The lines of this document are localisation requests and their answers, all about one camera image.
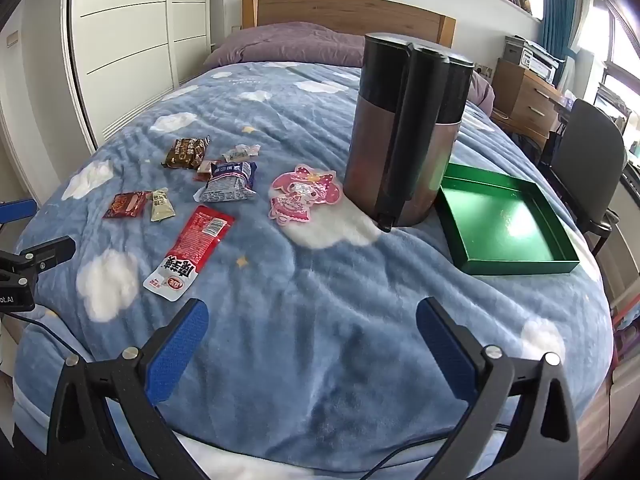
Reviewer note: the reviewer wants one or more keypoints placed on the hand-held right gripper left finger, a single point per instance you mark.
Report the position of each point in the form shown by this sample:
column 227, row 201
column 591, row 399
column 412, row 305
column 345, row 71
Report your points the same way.
column 177, row 345

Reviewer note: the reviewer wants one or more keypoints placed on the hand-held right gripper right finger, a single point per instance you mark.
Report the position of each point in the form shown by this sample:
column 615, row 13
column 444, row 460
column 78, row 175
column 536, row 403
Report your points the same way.
column 447, row 345

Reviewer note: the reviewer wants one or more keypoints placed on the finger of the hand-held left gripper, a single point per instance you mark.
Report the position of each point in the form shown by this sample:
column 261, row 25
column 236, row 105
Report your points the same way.
column 17, row 211
column 45, row 255

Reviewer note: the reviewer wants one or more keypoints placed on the red-brown snack packet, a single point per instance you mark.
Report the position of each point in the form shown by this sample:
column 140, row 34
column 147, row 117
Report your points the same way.
column 125, row 205

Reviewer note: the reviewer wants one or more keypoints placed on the long red snack packet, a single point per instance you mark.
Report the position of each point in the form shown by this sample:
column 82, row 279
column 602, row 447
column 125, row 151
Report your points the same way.
column 195, row 240

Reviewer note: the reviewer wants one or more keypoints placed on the beige candy packet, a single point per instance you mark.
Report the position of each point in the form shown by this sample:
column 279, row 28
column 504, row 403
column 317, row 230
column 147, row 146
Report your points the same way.
column 161, row 207

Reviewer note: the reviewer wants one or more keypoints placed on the green tray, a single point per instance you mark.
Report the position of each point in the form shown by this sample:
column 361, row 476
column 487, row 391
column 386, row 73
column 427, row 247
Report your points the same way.
column 500, row 220

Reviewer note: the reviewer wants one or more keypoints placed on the blue and white snack packet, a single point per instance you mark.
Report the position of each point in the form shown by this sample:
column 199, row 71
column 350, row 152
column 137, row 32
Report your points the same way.
column 225, row 182

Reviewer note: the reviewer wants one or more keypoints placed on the brown snack packet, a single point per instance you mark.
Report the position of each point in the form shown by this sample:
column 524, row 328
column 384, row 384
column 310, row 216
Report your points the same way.
column 185, row 152

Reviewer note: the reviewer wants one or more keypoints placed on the pink character snack packet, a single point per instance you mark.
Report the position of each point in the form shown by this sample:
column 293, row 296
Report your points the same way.
column 300, row 195

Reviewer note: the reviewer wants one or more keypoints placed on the clear candy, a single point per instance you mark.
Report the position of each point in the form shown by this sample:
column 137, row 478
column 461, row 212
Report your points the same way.
column 240, row 152

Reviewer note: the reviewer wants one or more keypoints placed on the blue cloud blanket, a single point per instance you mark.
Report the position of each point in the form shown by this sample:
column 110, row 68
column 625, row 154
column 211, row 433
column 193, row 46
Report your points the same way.
column 300, row 335

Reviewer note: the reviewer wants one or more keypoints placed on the small pink candy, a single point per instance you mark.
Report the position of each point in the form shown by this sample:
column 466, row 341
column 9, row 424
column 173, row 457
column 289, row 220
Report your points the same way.
column 205, row 167

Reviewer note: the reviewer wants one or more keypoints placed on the brown and black thermos jug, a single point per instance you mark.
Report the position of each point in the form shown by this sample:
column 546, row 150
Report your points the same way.
column 375, row 160

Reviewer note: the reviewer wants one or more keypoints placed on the white wardrobe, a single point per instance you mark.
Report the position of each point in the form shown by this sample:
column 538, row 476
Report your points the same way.
column 130, row 35

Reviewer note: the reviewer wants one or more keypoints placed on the black bag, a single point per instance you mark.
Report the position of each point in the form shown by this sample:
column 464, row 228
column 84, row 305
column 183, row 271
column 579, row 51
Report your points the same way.
column 527, row 145

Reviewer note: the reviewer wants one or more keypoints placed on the grey chair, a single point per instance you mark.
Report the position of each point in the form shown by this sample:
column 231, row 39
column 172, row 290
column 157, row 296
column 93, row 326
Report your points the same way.
column 595, row 160

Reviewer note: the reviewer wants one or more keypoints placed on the wooden nightstand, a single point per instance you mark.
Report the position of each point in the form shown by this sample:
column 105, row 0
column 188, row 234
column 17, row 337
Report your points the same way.
column 525, row 95

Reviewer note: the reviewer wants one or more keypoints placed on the white desk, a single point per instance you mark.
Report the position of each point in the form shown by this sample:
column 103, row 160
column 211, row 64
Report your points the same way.
column 617, row 110

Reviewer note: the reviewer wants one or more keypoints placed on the white printer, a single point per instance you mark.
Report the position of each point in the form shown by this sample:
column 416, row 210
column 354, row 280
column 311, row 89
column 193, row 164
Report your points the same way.
column 535, row 62

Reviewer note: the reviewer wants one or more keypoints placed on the window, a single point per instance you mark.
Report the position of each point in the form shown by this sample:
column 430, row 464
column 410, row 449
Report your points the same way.
column 622, row 50

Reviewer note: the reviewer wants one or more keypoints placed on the wooden headboard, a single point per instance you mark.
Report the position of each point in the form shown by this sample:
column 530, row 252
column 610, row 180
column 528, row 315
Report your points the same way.
column 350, row 15

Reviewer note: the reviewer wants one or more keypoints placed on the teal curtain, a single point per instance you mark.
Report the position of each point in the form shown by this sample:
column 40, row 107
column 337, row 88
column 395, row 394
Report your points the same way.
column 557, row 15

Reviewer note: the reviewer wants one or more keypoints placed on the wall socket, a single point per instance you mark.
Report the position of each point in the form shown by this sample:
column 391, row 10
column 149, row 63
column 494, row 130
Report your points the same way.
column 483, row 70

